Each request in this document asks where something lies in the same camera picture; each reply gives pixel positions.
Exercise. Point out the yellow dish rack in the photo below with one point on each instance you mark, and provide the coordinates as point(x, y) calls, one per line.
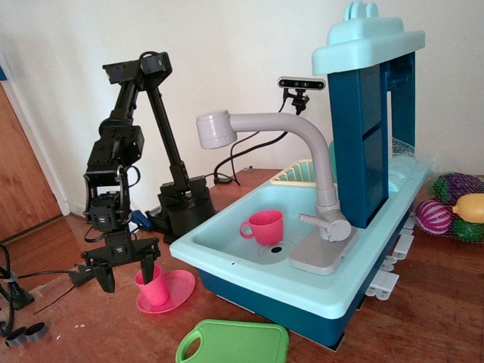
point(300, 174)

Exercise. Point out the yellow toy lemon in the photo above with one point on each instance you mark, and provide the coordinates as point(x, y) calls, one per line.
point(470, 208)

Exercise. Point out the depth camera on mount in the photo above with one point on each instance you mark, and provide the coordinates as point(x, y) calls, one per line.
point(295, 88)

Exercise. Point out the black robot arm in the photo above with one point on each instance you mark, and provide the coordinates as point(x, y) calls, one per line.
point(185, 202)

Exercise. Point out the blue toy kitchen sink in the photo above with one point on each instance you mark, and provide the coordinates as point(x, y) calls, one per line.
point(369, 62)

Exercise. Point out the pink plastic tumbler cup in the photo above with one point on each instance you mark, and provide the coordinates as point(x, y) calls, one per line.
point(156, 291)

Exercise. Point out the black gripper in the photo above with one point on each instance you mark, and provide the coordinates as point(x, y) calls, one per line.
point(121, 249)

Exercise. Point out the pink mug with handle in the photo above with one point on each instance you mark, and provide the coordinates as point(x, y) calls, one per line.
point(265, 227)

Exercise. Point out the black tape roll left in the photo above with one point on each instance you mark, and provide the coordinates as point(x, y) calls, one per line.
point(16, 337)

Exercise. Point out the black power strip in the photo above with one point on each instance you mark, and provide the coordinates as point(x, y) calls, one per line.
point(82, 274)

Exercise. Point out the grey toy faucet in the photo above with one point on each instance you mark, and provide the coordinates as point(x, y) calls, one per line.
point(332, 236)

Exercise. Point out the black tape roll right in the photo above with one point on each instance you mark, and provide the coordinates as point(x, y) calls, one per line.
point(36, 332)

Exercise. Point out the black tape roll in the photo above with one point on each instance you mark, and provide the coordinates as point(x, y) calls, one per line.
point(16, 337)
point(36, 332)

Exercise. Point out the green cutting board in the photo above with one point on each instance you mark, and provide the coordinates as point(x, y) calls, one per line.
point(234, 341)

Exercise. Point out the purple toy vegetable in net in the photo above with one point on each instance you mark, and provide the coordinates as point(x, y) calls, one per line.
point(433, 217)

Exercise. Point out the blue clamp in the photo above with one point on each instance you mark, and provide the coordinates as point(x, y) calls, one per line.
point(141, 220)

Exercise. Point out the pink plastic plate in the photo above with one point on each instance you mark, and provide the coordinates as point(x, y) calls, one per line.
point(180, 285)

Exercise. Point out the wooden door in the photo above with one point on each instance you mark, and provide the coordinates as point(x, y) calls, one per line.
point(27, 200)

